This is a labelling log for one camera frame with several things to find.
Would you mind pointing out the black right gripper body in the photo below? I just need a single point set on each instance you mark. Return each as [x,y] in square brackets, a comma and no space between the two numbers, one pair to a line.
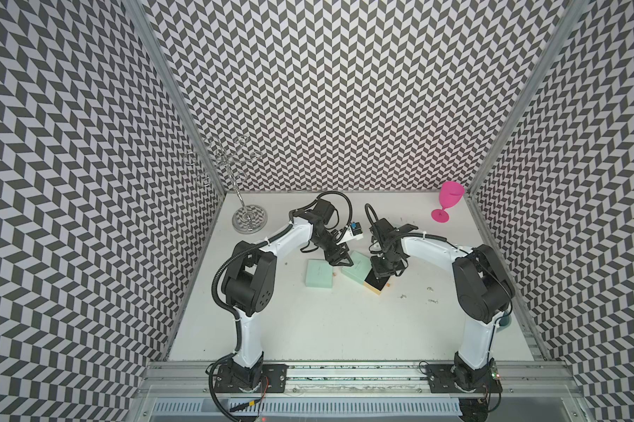
[386,262]

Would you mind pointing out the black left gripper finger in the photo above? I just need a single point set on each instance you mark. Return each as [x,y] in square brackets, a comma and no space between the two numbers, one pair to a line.
[344,255]
[334,257]

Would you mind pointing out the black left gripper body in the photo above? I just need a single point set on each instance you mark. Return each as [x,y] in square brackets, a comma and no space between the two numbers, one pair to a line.
[327,240]

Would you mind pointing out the mint box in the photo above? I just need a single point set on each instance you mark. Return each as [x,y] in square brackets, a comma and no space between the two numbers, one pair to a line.
[362,273]
[319,274]

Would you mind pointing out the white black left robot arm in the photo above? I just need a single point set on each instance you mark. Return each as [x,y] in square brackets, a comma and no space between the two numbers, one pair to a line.
[244,284]

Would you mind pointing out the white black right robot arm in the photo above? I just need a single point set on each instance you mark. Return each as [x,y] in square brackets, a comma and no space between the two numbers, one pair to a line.
[484,291]

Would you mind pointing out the pink plastic wine glass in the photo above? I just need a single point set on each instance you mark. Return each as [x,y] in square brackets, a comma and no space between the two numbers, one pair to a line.
[450,194]

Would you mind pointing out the grey-blue small bowl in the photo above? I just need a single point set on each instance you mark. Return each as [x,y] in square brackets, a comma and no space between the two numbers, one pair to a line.
[504,321]

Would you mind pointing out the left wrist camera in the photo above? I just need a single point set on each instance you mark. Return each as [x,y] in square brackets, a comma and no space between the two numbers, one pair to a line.
[353,232]

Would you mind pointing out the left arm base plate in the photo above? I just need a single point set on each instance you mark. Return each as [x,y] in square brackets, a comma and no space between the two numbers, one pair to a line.
[232,378]

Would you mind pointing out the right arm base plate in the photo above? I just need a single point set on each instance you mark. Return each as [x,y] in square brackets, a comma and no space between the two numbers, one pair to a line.
[462,380]

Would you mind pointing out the aluminium front rail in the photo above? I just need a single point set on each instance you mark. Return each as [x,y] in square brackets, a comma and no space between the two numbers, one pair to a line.
[360,391]

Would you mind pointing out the aluminium left corner post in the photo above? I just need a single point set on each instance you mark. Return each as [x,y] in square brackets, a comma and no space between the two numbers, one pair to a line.
[146,34]

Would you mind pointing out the aluminium corner post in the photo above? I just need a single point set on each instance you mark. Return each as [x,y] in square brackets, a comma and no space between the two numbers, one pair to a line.
[571,16]
[146,34]

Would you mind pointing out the aluminium right corner post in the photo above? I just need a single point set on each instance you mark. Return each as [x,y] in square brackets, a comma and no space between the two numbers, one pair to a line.
[571,16]

